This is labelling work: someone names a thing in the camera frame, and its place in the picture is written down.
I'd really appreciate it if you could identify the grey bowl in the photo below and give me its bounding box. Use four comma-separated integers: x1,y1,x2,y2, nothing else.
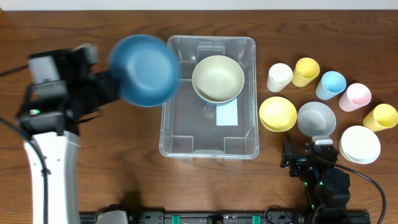
297,101,336,138

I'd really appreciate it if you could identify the white bowl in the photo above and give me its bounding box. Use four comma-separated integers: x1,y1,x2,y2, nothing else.
338,126,381,164

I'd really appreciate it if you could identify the clear plastic storage bin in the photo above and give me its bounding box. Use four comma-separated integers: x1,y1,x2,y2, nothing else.
159,35,259,159

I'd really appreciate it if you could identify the cream bowl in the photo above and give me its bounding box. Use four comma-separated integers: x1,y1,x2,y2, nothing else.
192,55,244,101

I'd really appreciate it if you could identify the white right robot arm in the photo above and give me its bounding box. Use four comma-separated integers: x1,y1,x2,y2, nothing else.
280,136,352,224

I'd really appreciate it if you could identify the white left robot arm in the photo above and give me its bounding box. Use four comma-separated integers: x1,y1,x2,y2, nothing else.
17,44,119,223

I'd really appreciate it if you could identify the yellow bowl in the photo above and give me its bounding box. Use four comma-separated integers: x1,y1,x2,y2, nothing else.
259,96,297,132

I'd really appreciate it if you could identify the pink cup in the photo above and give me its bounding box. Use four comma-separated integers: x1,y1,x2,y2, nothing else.
338,83,372,112

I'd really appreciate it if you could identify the light blue cup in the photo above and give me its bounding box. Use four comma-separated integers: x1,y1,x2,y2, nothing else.
315,71,346,100

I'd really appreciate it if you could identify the yellow cup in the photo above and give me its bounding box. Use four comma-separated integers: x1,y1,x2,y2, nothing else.
363,103,397,132
292,57,320,87

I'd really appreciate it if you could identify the cream cup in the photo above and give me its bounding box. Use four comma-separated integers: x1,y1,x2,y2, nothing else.
267,63,293,92

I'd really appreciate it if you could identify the white label in bin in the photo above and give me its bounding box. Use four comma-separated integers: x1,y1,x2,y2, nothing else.
216,98,238,126

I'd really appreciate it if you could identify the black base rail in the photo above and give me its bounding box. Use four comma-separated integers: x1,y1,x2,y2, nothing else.
79,210,371,224

